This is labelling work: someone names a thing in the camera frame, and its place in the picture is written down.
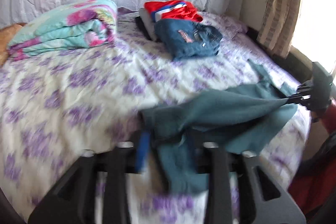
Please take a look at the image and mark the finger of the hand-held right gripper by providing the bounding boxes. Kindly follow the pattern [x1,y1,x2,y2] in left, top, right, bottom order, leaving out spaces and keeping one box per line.
[279,94,310,107]

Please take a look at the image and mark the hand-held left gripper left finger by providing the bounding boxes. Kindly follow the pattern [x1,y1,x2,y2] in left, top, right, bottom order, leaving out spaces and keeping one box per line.
[28,130,152,224]

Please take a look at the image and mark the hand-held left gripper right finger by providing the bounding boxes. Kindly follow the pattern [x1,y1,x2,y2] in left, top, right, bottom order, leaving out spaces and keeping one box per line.
[202,141,307,224]

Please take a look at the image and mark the teal pants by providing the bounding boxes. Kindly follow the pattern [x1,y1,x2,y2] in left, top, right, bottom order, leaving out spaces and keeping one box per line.
[140,59,299,194]

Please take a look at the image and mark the person's right forearm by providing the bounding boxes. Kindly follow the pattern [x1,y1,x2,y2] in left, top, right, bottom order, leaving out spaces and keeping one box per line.
[311,103,336,136]

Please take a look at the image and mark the person's red clothed body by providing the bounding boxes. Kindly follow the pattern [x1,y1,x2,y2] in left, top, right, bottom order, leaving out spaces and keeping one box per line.
[287,132,336,217]

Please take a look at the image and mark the purple floral bedspread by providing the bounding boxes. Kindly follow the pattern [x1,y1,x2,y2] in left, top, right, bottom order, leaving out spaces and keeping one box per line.
[0,11,312,224]

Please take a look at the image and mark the beige checked curtain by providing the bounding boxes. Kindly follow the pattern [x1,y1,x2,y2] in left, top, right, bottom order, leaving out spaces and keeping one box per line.
[257,0,306,58]

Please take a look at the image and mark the purple pillow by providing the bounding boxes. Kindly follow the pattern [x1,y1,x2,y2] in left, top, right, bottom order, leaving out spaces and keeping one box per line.
[202,13,248,34]

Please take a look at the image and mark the folded blue jeans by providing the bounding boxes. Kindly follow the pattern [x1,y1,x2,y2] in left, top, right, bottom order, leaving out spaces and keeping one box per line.
[154,19,223,61]

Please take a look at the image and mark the folded grey black garment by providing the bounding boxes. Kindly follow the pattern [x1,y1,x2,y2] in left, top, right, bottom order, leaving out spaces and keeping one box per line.
[135,7,158,42]

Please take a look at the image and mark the red striped garment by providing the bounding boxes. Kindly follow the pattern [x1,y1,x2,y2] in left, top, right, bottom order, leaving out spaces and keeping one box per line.
[144,0,204,23]

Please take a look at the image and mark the folded floral blanket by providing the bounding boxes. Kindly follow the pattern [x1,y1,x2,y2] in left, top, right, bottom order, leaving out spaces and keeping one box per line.
[7,0,118,62]

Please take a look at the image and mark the dark bed frame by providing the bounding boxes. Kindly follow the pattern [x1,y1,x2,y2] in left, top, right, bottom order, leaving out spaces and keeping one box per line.
[247,27,313,83]

